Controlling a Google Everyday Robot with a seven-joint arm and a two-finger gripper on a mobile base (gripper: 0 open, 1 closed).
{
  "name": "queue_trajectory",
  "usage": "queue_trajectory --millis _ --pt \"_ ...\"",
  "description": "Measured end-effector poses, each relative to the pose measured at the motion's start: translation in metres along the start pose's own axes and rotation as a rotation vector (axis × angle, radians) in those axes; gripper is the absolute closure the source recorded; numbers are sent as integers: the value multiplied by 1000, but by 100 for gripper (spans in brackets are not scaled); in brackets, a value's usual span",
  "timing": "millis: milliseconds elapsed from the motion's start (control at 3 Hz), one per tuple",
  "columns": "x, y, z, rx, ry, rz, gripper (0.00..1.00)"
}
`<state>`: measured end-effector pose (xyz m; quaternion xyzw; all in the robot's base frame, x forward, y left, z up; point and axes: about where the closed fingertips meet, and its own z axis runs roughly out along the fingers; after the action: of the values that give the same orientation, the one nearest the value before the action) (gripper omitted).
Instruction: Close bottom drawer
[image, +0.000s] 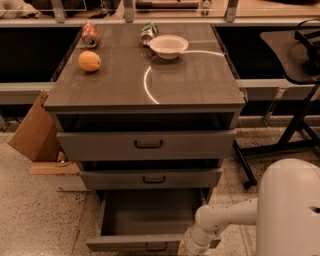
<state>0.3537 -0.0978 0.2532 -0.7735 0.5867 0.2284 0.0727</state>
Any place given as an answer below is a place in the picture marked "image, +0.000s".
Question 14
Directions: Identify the brown cardboard box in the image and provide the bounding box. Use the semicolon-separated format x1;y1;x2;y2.
7;91;88;193

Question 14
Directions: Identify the grey drawer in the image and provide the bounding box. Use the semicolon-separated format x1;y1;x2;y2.
87;188;212;254
57;130;236;161
80;168;222;190

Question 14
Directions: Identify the grey top drawer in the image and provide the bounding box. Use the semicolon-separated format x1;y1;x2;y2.
57;130;236;161

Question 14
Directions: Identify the white bowl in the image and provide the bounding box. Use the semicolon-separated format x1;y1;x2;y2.
149;35;189;60

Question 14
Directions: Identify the grey bottom drawer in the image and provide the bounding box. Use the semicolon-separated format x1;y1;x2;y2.
87;188;212;254

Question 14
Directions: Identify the metal railing with posts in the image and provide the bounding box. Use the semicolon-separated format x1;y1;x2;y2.
0;0;320;25

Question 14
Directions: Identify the orange fruit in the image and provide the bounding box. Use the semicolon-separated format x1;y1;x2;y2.
78;51;101;72

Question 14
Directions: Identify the grey drawer cabinet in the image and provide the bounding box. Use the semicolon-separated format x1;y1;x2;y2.
43;22;247;205

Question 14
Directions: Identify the red soda can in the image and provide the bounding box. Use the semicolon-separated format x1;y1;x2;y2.
81;22;100;48

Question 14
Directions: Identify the grey middle drawer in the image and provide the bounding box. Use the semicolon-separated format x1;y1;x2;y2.
80;168;222;190

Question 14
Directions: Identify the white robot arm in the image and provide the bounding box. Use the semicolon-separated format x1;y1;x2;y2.
178;159;320;256

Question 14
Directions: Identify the green soda can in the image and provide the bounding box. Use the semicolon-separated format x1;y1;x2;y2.
140;22;159;46

